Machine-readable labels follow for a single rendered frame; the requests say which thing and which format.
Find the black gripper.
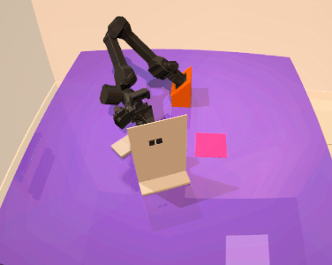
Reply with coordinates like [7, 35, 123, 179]
[125, 88, 155, 126]

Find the pink square mat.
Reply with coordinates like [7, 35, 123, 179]
[195, 132, 227, 158]

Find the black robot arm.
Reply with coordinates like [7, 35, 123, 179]
[100, 16, 187, 129]

